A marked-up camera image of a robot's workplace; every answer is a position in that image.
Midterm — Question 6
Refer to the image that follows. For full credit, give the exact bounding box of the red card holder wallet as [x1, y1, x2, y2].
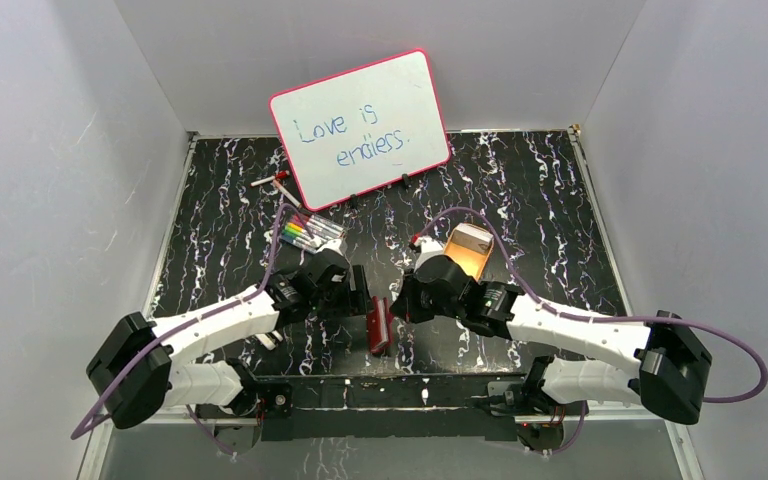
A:
[366, 296, 393, 355]

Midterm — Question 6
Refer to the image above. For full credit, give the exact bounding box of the white whiteboard eraser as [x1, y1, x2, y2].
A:
[255, 331, 284, 350]

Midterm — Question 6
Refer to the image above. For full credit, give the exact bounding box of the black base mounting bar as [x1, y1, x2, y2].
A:
[195, 374, 587, 452]

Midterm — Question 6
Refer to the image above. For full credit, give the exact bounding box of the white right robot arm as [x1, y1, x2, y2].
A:
[390, 255, 712, 425]

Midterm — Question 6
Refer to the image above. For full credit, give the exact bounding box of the pink framed whiteboard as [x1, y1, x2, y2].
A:
[269, 49, 451, 211]

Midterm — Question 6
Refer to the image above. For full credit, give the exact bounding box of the red capped white marker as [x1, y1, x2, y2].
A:
[250, 170, 290, 188]

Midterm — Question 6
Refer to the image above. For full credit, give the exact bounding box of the pack of coloured markers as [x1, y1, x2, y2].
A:
[280, 214, 347, 254]

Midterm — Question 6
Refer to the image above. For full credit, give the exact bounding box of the orange card tray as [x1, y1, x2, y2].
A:
[444, 224, 494, 281]

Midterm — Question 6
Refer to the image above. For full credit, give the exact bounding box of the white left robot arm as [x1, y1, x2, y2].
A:
[86, 249, 374, 429]

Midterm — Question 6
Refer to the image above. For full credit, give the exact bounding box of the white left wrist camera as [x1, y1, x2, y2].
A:
[316, 238, 347, 256]

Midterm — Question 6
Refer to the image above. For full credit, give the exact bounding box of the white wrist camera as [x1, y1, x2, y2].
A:
[316, 238, 347, 256]
[409, 234, 444, 270]

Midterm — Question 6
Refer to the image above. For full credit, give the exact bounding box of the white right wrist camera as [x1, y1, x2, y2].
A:
[409, 234, 444, 270]

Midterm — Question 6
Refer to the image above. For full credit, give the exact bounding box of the stack of silver cards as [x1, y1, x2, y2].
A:
[452, 223, 494, 252]

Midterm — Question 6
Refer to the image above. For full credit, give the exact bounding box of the white marker pen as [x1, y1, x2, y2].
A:
[272, 179, 302, 209]

